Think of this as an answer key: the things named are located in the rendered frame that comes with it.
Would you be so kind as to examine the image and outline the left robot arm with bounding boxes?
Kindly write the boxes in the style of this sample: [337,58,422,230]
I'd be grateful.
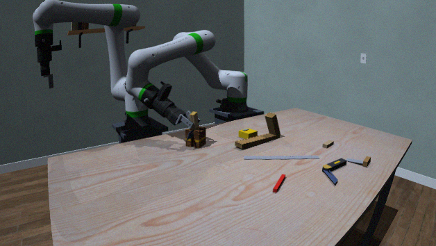
[125,30,249,113]

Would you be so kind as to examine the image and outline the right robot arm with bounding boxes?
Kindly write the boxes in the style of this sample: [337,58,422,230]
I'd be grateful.
[33,0,151,129]

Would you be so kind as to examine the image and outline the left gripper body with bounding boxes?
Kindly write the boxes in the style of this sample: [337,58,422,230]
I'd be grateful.
[141,81,186,125]

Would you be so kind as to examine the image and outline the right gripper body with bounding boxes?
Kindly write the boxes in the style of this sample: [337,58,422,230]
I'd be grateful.
[35,33,62,76]

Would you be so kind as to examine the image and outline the black sliding bevel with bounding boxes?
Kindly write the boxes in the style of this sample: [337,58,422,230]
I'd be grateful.
[322,158,347,184]

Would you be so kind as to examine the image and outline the red rectangular bar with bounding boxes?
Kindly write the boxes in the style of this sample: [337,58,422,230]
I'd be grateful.
[273,174,285,192]

